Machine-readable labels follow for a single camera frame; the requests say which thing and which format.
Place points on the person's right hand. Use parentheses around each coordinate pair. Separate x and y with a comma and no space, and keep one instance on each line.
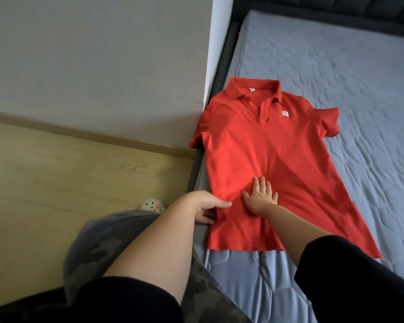
(260,198)

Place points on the person's left hand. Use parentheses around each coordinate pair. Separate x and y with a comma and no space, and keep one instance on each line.
(203,203)

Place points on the dark grey upholstered headboard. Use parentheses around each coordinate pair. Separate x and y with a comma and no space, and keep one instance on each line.
(323,8)

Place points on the grey quilted bed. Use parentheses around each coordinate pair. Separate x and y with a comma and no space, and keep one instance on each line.
(363,77)

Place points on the red polo shirt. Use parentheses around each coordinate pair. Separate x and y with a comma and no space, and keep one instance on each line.
(276,151)

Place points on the person's right forearm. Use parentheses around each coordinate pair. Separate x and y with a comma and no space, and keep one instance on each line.
(296,228)

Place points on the person's left forearm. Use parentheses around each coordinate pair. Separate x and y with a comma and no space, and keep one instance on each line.
(155,249)

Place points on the person's white clog shoe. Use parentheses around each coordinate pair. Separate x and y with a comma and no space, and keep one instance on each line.
(152,206)

